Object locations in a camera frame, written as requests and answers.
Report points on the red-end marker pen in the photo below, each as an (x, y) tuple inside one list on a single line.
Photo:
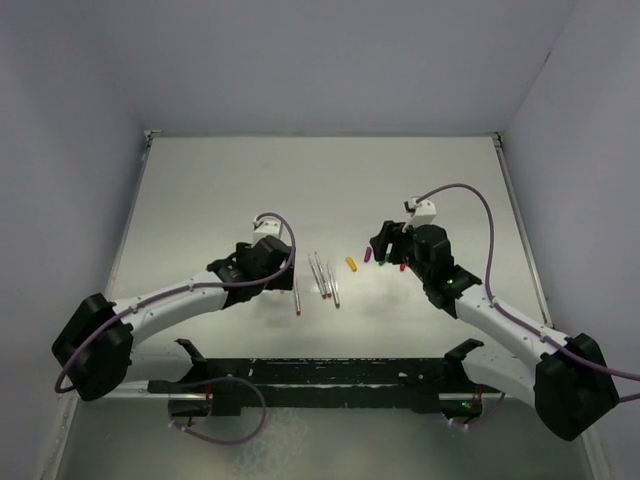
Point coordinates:
[(297, 298), (323, 276)]

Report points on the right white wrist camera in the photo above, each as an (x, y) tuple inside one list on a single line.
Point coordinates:
[(420, 213)]

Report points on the red-end marker pen left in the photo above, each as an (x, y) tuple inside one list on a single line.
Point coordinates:
[(297, 298)]

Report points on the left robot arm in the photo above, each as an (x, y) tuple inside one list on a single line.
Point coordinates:
[(102, 344)]

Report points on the red-end marker pen middle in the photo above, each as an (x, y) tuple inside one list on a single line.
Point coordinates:
[(323, 276)]

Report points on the purple-end white marker pen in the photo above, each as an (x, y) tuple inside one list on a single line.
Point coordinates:
[(317, 277)]

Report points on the yellow pen cap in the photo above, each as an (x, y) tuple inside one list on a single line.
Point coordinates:
[(351, 263)]

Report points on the green-end white marker pen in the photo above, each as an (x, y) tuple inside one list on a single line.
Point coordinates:
[(333, 286)]

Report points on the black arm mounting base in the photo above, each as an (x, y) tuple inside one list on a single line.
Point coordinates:
[(224, 387)]

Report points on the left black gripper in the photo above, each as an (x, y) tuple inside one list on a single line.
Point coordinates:
[(283, 281)]

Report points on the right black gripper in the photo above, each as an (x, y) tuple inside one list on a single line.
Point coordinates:
[(380, 242)]

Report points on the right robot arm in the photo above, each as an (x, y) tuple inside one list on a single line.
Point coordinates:
[(563, 378)]

